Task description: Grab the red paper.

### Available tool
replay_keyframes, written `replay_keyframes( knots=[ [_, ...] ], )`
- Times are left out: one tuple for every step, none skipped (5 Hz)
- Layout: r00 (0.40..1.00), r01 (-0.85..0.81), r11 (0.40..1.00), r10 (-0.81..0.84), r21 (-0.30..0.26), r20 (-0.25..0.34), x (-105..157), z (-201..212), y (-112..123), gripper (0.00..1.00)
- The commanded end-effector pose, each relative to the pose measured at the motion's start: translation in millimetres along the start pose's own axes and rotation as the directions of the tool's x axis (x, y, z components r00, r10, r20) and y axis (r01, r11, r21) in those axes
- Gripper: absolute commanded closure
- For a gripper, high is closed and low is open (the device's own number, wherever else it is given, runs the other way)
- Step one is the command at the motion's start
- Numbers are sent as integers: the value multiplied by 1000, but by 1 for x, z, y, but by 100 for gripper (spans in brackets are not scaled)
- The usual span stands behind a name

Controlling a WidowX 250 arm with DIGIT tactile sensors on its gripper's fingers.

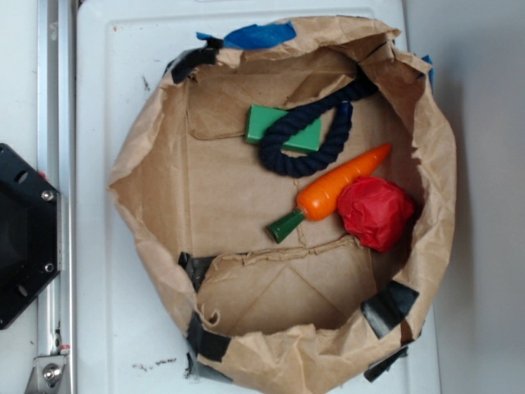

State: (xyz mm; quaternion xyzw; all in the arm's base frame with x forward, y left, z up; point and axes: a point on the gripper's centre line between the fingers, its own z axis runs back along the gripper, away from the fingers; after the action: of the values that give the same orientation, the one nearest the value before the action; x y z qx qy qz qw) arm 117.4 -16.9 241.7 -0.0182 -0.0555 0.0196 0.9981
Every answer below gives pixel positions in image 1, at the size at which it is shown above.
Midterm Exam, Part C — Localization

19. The orange toy carrot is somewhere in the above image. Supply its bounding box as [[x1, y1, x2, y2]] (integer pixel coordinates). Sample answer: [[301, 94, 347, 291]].
[[265, 144, 392, 243]]

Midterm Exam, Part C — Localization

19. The green wooden block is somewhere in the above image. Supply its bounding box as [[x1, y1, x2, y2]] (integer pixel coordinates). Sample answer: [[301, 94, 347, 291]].
[[244, 105, 322, 153]]

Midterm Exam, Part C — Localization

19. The brown paper bag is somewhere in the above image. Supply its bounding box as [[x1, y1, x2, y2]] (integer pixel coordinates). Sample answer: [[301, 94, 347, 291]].
[[108, 16, 456, 393]]

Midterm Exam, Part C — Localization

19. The navy blue rope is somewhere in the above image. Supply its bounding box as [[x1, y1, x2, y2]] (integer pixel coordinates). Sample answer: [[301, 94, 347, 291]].
[[258, 77, 381, 179]]

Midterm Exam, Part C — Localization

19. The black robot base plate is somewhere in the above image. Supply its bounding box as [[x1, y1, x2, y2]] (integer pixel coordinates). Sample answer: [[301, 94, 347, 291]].
[[1, 144, 60, 330]]

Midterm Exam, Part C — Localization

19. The aluminium rail frame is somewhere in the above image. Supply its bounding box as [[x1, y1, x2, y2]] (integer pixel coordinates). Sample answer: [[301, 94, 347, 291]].
[[27, 1, 80, 393]]

